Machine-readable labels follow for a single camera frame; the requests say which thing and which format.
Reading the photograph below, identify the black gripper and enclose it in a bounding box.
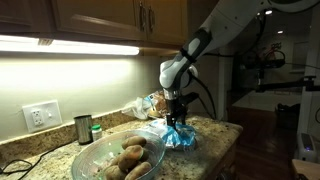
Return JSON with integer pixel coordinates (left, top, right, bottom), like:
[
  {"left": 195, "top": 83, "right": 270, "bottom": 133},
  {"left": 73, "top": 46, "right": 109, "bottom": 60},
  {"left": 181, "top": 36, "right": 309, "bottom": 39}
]
[{"left": 165, "top": 98, "right": 188, "bottom": 129}]

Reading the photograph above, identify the blue clear plastic potato bag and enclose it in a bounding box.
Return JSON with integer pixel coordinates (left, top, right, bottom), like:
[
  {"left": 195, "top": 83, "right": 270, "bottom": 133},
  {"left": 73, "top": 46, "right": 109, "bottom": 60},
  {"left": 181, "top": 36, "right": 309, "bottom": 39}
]
[{"left": 143, "top": 118, "right": 198, "bottom": 151}]

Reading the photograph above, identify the white plastic bag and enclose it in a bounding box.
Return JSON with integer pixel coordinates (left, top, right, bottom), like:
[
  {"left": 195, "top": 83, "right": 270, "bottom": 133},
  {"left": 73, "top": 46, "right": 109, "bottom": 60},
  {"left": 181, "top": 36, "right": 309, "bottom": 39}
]
[{"left": 121, "top": 96, "right": 153, "bottom": 120}]

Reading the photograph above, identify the brown russet potato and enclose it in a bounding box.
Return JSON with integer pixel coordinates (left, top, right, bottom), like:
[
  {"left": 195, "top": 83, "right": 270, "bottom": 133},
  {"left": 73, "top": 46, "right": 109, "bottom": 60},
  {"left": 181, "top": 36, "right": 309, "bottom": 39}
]
[
  {"left": 104, "top": 165, "right": 128, "bottom": 180},
  {"left": 121, "top": 135, "right": 148, "bottom": 150},
  {"left": 117, "top": 144, "right": 145, "bottom": 173},
  {"left": 124, "top": 161, "right": 153, "bottom": 180}
]

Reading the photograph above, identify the clear glass bowl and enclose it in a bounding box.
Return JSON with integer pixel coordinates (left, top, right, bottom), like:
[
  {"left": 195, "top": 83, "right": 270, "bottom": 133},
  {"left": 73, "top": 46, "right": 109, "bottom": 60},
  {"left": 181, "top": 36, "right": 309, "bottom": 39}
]
[{"left": 70, "top": 129, "right": 167, "bottom": 180}]

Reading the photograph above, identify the white bottle green cap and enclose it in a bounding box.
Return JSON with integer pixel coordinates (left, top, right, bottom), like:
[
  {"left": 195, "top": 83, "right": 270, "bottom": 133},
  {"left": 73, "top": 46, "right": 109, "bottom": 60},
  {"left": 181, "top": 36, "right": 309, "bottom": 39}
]
[{"left": 91, "top": 124, "right": 103, "bottom": 142}]

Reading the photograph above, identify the stainless steel cup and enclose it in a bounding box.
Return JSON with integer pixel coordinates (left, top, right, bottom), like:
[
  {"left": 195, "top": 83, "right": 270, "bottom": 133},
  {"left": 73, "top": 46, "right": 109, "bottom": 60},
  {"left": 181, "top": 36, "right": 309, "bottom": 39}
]
[{"left": 73, "top": 114, "right": 94, "bottom": 145}]

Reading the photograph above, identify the black bin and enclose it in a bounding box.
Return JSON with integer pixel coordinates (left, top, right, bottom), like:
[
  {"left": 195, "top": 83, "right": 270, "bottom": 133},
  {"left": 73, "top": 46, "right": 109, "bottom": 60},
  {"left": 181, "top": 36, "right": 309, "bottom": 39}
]
[{"left": 275, "top": 103, "right": 301, "bottom": 130}]

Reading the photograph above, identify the wooden upper cabinet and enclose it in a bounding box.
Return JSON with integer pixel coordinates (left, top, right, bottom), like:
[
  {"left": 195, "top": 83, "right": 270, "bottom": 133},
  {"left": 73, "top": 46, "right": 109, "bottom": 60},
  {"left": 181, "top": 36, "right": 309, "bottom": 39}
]
[{"left": 0, "top": 0, "right": 189, "bottom": 46}]

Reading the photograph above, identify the white appliance blue light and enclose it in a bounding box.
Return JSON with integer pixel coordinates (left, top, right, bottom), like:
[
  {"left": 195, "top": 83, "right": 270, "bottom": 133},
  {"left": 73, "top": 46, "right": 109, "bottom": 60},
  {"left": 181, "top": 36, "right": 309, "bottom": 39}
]
[{"left": 297, "top": 132, "right": 316, "bottom": 163}]

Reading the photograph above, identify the under cabinet light strip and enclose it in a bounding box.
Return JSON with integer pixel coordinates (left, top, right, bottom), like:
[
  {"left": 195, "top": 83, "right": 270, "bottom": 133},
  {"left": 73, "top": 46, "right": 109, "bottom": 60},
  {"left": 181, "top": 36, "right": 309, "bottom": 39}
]
[{"left": 0, "top": 34, "right": 141, "bottom": 56}]

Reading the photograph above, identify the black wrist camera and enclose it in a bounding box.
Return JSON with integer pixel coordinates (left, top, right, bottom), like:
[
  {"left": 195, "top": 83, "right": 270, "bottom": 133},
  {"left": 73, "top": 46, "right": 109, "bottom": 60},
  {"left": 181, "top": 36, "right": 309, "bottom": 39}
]
[{"left": 181, "top": 92, "right": 200, "bottom": 107}]

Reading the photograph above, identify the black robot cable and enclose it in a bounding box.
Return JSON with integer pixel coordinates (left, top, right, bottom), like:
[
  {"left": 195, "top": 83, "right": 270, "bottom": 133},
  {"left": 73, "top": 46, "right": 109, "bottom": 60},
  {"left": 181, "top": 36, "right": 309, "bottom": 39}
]
[{"left": 188, "top": 71, "right": 218, "bottom": 120}]

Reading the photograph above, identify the metal cabinet handle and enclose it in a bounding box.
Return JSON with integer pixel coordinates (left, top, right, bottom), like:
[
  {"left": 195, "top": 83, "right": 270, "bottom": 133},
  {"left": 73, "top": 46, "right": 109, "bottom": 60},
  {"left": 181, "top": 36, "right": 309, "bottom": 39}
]
[
  {"left": 148, "top": 4, "right": 157, "bottom": 34},
  {"left": 138, "top": 1, "right": 148, "bottom": 33}
]

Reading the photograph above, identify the black stereo camera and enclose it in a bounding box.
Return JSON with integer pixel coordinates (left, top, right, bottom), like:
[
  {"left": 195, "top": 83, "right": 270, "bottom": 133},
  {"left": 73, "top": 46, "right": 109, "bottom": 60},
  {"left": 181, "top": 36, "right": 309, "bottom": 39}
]
[{"left": 240, "top": 49, "right": 287, "bottom": 71}]

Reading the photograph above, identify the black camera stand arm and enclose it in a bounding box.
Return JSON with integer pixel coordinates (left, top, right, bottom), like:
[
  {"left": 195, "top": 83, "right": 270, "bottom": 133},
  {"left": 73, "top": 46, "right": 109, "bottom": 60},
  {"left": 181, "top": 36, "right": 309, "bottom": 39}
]
[{"left": 254, "top": 75, "right": 320, "bottom": 94}]

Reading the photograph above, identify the black power cable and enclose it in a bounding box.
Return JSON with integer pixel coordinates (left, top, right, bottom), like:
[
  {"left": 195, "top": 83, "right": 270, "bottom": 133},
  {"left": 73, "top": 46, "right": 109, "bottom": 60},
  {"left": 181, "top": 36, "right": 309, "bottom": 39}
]
[{"left": 0, "top": 143, "right": 65, "bottom": 176}]

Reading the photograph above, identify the white wall outlet plate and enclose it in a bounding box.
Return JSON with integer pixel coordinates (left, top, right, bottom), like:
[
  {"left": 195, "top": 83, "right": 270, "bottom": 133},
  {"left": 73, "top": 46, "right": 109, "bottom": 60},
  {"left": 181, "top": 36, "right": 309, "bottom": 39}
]
[{"left": 22, "top": 99, "right": 63, "bottom": 134}]

